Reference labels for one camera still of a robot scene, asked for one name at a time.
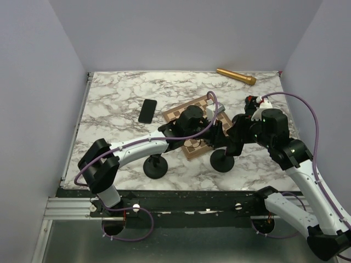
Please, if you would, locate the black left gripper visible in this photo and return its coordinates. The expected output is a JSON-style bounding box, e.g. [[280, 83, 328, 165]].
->
[[184, 116, 231, 148]]

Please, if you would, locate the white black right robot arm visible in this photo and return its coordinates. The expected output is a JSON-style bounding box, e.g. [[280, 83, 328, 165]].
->
[[227, 108, 350, 261]]

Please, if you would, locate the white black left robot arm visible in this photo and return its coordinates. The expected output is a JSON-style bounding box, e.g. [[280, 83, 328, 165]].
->
[[78, 105, 229, 216]]

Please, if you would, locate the red black knob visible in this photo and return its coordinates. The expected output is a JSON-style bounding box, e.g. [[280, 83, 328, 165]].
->
[[246, 96, 252, 104]]

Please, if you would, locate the wooden chessboard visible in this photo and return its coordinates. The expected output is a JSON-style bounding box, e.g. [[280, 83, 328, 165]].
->
[[162, 95, 232, 161]]

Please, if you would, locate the gold microphone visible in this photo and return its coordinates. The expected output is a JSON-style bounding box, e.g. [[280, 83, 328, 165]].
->
[[216, 68, 257, 85]]

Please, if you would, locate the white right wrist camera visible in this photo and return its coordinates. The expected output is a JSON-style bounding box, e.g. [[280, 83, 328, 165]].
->
[[251, 96, 273, 121]]

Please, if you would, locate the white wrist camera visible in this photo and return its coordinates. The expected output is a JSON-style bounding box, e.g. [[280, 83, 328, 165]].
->
[[206, 99, 225, 121], [251, 96, 273, 121]]

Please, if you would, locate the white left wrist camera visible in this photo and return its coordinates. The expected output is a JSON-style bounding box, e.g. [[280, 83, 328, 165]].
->
[[206, 99, 225, 121]]

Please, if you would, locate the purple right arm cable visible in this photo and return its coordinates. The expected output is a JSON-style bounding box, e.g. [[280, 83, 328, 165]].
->
[[260, 92, 351, 261]]

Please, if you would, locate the black mounting base plate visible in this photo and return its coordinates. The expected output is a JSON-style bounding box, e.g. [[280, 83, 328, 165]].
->
[[56, 188, 275, 233]]

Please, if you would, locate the aluminium rail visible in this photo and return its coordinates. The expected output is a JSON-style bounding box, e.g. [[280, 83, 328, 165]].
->
[[41, 195, 336, 230]]

